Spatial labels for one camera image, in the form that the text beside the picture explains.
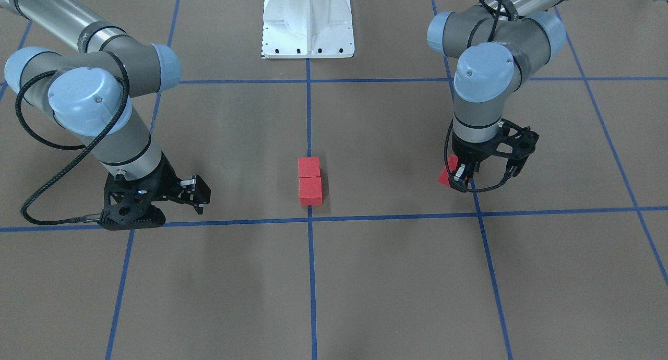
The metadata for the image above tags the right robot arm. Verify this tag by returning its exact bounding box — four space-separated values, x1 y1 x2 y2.
2 0 211 230

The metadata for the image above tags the white pedestal base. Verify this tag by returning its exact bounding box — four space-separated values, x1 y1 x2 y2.
261 0 355 59

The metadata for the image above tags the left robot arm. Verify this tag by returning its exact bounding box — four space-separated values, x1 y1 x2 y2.
427 0 666 192

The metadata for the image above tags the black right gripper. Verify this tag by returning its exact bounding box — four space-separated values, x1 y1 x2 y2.
99 153 211 230

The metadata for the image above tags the red block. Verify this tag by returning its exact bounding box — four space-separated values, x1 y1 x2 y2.
437 154 460 187
299 177 324 206

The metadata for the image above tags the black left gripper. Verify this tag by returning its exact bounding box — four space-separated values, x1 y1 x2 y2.
448 119 540 192

